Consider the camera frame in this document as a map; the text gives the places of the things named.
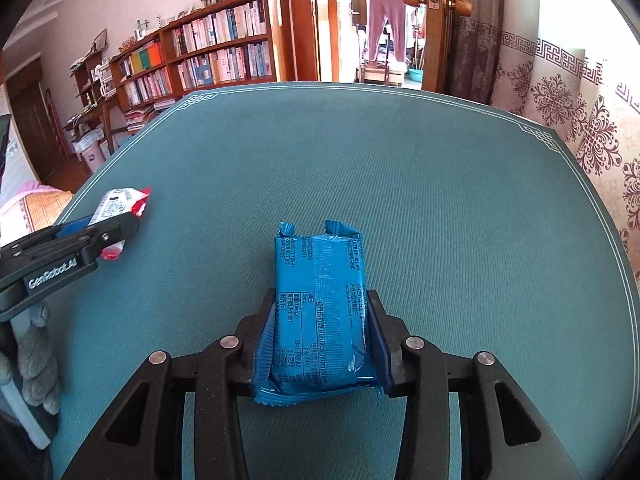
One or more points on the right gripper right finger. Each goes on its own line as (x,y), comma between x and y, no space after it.
(503,435)

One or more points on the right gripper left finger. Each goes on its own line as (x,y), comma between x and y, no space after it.
(139,436)

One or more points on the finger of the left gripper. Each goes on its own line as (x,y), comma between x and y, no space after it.
(57,251)

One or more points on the red white snack packet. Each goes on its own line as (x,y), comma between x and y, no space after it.
(121,201)

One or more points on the short blue wafer packet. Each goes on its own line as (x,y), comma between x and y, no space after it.
(316,340)

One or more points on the grey gloved hand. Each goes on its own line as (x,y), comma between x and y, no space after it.
(33,356)

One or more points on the red orange bed quilt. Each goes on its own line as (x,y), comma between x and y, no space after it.
(35,207)

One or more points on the pink storage bin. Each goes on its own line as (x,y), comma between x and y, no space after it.
(89,149)

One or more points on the small wooden shelf desk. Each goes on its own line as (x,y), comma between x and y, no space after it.
(93,78)

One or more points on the large wooden bookshelf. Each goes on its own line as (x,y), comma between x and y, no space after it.
(229,43)

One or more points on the teal wash basin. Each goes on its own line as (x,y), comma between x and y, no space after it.
(415,74)

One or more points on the patterned white curtain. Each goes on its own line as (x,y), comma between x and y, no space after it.
(573,66)

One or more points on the dark brown curtain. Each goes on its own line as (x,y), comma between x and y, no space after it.
(474,48)

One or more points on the hanging pink trousers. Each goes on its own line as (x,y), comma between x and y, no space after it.
(394,13)

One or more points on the wooden door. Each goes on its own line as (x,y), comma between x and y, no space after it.
(439,17)

